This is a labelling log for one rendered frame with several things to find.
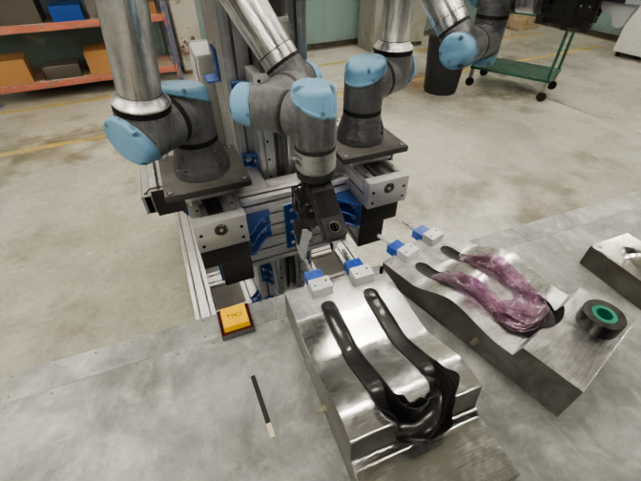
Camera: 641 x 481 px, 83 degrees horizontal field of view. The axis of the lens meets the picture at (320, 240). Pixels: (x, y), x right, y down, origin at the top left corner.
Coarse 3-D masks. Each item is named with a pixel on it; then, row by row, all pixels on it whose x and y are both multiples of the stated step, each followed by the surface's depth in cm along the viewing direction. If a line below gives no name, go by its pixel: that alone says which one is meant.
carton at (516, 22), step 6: (510, 18) 679; (516, 18) 670; (522, 18) 664; (528, 18) 671; (534, 18) 678; (510, 24) 683; (516, 24) 674; (522, 24) 672; (528, 24) 680; (534, 24) 687; (516, 30) 678; (522, 30) 681
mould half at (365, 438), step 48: (336, 288) 87; (384, 288) 87; (384, 336) 78; (432, 336) 77; (336, 384) 67; (480, 384) 65; (336, 432) 67; (384, 432) 60; (480, 432) 66; (384, 480) 60; (432, 480) 60; (480, 480) 60
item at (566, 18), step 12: (540, 0) 77; (552, 0) 79; (564, 0) 76; (576, 0) 73; (588, 0) 72; (540, 12) 79; (552, 12) 78; (564, 12) 77; (576, 12) 75; (588, 12) 74; (600, 12) 76; (564, 24) 77; (576, 24) 76; (588, 24) 74
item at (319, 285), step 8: (304, 264) 94; (312, 272) 90; (320, 272) 90; (304, 280) 91; (312, 280) 86; (320, 280) 86; (328, 280) 86; (312, 288) 84; (320, 288) 84; (328, 288) 85; (312, 296) 85; (320, 296) 86
